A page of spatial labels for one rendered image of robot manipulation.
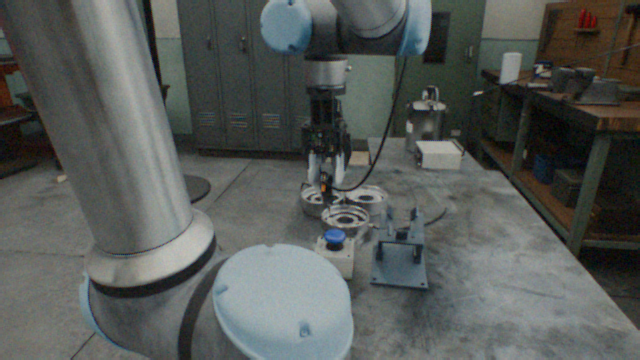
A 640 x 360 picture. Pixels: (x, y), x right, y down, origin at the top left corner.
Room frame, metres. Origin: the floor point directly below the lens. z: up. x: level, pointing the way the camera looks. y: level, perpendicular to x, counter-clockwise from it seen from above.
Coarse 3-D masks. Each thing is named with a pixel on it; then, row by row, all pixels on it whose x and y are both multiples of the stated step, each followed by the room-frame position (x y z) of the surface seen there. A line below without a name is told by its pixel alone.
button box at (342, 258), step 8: (320, 240) 0.65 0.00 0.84; (352, 240) 0.65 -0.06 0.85; (320, 248) 0.62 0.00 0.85; (328, 248) 0.62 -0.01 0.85; (336, 248) 0.61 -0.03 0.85; (344, 248) 0.62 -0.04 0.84; (352, 248) 0.62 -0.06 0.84; (328, 256) 0.59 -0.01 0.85; (336, 256) 0.59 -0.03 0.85; (344, 256) 0.59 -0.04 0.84; (352, 256) 0.59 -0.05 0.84; (336, 264) 0.59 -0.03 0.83; (344, 264) 0.59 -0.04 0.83; (352, 264) 0.59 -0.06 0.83; (344, 272) 0.59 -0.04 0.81
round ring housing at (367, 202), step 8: (352, 192) 0.92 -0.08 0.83; (360, 192) 0.92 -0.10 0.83; (368, 192) 0.92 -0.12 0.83; (376, 192) 0.92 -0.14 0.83; (384, 192) 0.89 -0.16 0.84; (352, 200) 0.85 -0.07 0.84; (360, 200) 0.87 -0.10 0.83; (368, 200) 0.90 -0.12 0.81; (376, 200) 0.87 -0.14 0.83; (384, 200) 0.85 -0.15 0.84; (368, 208) 0.83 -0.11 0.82; (376, 208) 0.84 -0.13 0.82
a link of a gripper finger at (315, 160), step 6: (312, 156) 0.69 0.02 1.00; (318, 156) 0.71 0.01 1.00; (312, 162) 0.69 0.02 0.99; (318, 162) 0.71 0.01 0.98; (312, 168) 0.68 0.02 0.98; (318, 168) 0.71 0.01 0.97; (312, 174) 0.68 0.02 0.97; (318, 174) 0.71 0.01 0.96; (312, 180) 0.69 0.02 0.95; (318, 180) 0.71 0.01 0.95; (318, 186) 0.71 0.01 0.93; (318, 192) 0.71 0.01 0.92
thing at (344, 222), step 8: (336, 208) 0.81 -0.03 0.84; (344, 208) 0.81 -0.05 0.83; (352, 208) 0.81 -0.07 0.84; (360, 208) 0.80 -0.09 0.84; (328, 216) 0.78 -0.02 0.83; (336, 216) 0.78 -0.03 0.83; (344, 216) 0.78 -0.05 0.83; (352, 216) 0.78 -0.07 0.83; (368, 216) 0.76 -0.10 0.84; (328, 224) 0.73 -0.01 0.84; (336, 224) 0.74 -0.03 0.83; (344, 224) 0.74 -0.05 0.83; (352, 224) 0.74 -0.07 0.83; (360, 224) 0.72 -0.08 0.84; (368, 224) 0.75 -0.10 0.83; (344, 232) 0.71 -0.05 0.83; (352, 232) 0.71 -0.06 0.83; (360, 232) 0.72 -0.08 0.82
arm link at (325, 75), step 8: (304, 64) 0.68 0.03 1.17; (312, 64) 0.66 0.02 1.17; (320, 64) 0.66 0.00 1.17; (328, 64) 0.66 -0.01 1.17; (336, 64) 0.66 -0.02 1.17; (344, 64) 0.67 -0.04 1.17; (304, 72) 0.68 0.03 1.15; (312, 72) 0.66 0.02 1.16; (320, 72) 0.66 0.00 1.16; (328, 72) 0.66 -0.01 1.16; (336, 72) 0.66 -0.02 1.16; (344, 72) 0.68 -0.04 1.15; (304, 80) 0.69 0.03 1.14; (312, 80) 0.66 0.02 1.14; (320, 80) 0.66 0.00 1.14; (328, 80) 0.66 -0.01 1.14; (336, 80) 0.66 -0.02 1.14; (344, 80) 0.67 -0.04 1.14; (320, 88) 0.66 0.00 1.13; (328, 88) 0.66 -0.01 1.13
